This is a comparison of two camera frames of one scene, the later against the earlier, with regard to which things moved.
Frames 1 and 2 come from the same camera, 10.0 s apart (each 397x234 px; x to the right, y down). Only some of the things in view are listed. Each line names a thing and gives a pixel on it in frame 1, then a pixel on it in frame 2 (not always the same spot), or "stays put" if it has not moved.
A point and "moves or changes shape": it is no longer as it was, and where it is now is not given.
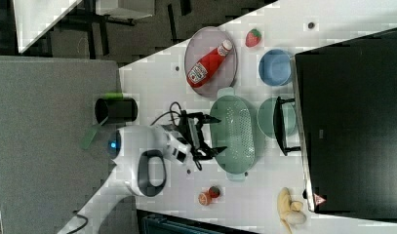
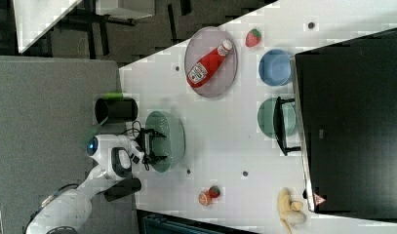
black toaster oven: (347, 120) stays put
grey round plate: (203, 41) stays put
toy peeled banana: (290, 211) stays put
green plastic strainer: (235, 132) moves or changes shape
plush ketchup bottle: (205, 67) stays put
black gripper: (185, 133) → (140, 145)
